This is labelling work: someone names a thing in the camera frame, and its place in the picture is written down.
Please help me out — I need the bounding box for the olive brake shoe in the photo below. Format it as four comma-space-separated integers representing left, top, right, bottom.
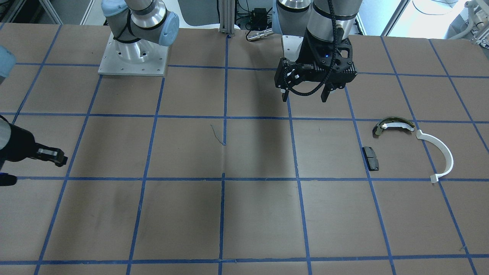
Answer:
372, 116, 416, 138

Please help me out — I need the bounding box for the black brake pad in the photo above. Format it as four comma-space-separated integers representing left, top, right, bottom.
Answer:
362, 146, 379, 171

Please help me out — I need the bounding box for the white curved plastic part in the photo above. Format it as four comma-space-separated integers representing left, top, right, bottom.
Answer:
416, 130, 454, 184

